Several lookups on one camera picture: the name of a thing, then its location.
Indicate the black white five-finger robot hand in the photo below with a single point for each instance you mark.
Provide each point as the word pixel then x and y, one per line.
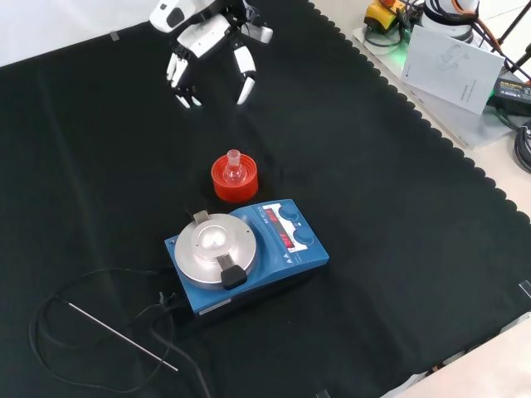
pixel 203 35

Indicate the clear glass round-bottom flask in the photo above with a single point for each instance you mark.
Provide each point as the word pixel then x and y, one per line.
pixel 233 176

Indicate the red round flask stand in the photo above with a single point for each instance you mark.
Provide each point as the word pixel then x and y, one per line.
pixel 236 193

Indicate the yellow stop button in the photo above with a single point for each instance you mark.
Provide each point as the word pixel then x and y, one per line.
pixel 379 16

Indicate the black bench cloth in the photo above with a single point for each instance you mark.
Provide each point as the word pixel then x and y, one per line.
pixel 373 207

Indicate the blue heater with steel top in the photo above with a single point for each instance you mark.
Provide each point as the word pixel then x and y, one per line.
pixel 265 273

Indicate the pale printed board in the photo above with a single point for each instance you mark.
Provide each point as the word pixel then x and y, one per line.
pixel 452 70

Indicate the black tripod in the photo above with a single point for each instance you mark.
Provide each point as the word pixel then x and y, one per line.
pixel 511 25

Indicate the thin steel probe rod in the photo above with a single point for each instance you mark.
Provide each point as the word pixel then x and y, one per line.
pixel 124 338

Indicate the black power adapter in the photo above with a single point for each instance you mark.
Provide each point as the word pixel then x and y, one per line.
pixel 514 93

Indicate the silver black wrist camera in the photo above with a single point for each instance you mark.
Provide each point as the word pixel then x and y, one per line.
pixel 260 33

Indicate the grey metal base plate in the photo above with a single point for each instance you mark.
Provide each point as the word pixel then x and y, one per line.
pixel 469 128

